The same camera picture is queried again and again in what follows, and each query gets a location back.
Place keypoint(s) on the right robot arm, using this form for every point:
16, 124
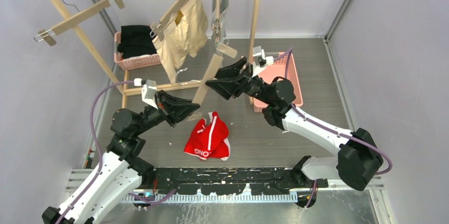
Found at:
356, 159

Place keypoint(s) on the red white underwear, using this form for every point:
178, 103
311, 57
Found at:
209, 139

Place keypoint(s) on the pink basket with black clothes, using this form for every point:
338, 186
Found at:
133, 62

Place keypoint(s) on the pink plastic basket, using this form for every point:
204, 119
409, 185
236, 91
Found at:
282, 67

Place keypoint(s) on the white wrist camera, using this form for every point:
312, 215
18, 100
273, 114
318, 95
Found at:
148, 91
260, 60

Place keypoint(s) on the beige underwear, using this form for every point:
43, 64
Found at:
184, 36

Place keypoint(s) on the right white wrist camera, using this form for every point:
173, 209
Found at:
260, 60

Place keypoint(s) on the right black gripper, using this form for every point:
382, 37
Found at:
226, 88

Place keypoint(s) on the empty wooden clip hanger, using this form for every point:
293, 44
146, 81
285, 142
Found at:
75, 20

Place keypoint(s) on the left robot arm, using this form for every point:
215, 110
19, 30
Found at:
120, 169

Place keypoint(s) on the wooden clip hanger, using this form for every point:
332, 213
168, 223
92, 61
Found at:
212, 69
178, 9
216, 26
75, 20

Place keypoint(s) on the black folded clothes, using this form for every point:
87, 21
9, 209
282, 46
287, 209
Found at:
136, 40

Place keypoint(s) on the wooden clothes rack frame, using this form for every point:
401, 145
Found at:
126, 92

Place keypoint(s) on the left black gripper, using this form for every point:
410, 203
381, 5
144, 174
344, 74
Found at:
176, 109

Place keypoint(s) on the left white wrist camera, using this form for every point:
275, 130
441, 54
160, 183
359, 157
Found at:
148, 91

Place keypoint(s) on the grey striped underwear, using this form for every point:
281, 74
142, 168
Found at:
224, 10

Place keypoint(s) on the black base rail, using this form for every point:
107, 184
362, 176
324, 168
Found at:
227, 181

